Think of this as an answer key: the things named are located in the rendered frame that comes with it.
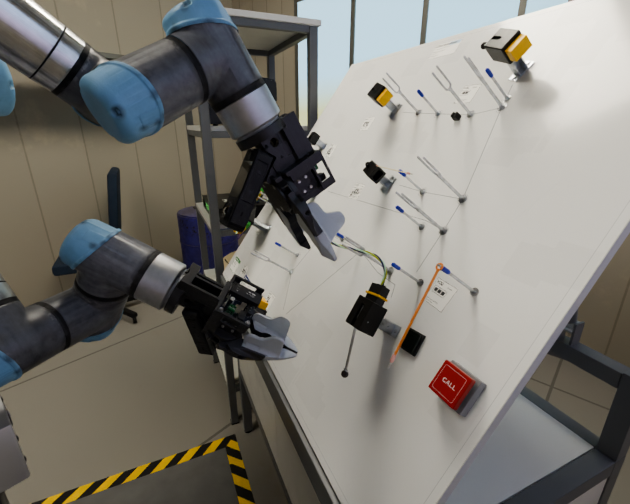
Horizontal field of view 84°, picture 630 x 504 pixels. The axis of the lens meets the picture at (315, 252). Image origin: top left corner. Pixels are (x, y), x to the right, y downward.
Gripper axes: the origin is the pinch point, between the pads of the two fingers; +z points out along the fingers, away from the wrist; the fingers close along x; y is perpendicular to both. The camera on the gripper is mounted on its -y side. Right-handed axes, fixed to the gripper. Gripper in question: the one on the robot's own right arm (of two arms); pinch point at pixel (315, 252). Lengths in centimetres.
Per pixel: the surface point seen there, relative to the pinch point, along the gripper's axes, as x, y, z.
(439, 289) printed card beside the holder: -5.8, 14.5, 18.6
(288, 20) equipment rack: 90, 65, -37
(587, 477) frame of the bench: -23, 18, 66
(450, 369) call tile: -16.9, 3.3, 20.1
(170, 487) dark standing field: 89, -83, 91
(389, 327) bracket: -1.0, 4.5, 21.7
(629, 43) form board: -16, 58, -2
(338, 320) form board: 14.7, 0.8, 25.0
